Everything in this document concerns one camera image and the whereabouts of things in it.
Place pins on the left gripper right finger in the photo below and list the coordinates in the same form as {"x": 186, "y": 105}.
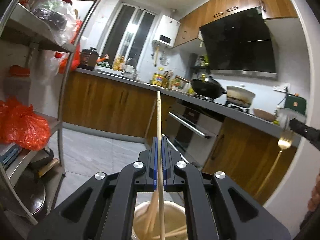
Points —
{"x": 215, "y": 206}

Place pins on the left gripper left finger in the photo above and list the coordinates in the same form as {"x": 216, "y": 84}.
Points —
{"x": 103, "y": 207}

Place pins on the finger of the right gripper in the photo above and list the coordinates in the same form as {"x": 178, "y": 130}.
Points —
{"x": 309, "y": 133}

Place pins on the gold fork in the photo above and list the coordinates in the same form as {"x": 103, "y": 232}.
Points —
{"x": 284, "y": 143}

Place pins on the wooden chopstick two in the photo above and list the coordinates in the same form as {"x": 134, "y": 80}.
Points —
{"x": 180, "y": 231}

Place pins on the wooden chopstick one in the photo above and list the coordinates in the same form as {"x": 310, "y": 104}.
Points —
{"x": 160, "y": 185}

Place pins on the kitchen faucet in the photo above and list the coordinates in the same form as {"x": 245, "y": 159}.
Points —
{"x": 130, "y": 68}

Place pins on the kitchen window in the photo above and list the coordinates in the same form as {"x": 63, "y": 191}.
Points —
{"x": 127, "y": 35}

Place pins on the person's right hand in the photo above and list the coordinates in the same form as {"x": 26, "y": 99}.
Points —
{"x": 314, "y": 201}

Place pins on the grey countertop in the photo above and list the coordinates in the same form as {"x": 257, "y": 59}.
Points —
{"x": 245, "y": 118}

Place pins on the green electric kettle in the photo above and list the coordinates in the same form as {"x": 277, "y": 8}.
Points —
{"x": 296, "y": 103}

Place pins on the brown shallow dish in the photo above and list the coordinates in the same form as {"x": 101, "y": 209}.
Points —
{"x": 264, "y": 115}

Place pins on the wooden lower cabinets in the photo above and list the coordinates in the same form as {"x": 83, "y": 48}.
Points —
{"x": 244, "y": 153}

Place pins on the wooden cabinets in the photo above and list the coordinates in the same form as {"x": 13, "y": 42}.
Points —
{"x": 244, "y": 153}
{"x": 216, "y": 9}

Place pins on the round pot lid on rack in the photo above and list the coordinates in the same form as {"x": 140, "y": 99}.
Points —
{"x": 31, "y": 192}

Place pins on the built-in oven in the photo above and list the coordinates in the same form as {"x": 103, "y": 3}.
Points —
{"x": 193, "y": 130}

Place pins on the white cooking pot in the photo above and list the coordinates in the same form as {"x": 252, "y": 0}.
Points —
{"x": 239, "y": 96}

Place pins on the black wok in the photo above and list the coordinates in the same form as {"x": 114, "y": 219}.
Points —
{"x": 207, "y": 86}

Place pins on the black range hood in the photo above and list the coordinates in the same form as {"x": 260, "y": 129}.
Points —
{"x": 240, "y": 44}

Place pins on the red plastic bag lower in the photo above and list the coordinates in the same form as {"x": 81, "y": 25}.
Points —
{"x": 20, "y": 125}

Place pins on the yellow tin can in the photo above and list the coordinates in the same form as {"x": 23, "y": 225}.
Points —
{"x": 157, "y": 79}

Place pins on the wooden upper cabinets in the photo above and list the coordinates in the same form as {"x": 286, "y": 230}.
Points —
{"x": 216, "y": 9}

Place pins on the dark rice cooker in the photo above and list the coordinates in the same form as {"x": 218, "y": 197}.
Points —
{"x": 88, "y": 58}

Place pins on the white water heater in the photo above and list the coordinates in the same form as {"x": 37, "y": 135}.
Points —
{"x": 166, "y": 31}

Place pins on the metal storage rack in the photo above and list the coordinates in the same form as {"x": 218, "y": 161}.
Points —
{"x": 34, "y": 70}

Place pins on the clear plastic bag on shelf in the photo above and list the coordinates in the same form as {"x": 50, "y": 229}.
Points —
{"x": 59, "y": 16}

